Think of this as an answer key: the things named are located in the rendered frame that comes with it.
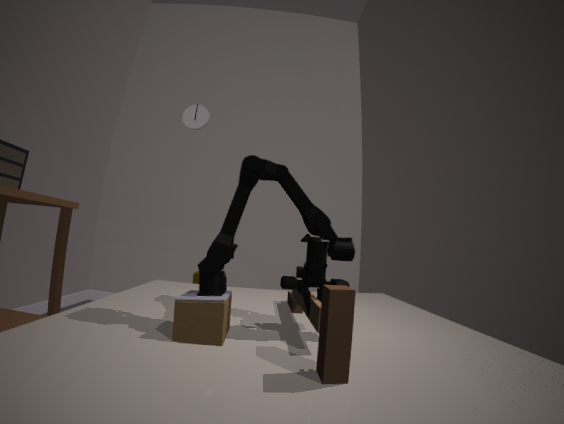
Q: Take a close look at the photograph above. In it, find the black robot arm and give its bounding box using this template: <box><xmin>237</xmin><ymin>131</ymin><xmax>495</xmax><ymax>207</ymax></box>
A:
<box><xmin>197</xmin><ymin>155</ymin><xmax>355</xmax><ymax>296</ymax></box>

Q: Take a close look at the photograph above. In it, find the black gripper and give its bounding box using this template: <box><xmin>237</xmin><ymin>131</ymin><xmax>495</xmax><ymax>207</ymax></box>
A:
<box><xmin>280</xmin><ymin>259</ymin><xmax>350</xmax><ymax>315</ymax></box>

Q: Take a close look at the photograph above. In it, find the long brown wooden rail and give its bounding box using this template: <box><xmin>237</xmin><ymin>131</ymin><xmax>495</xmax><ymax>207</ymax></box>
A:
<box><xmin>292</xmin><ymin>287</ymin><xmax>322</xmax><ymax>333</ymax></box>

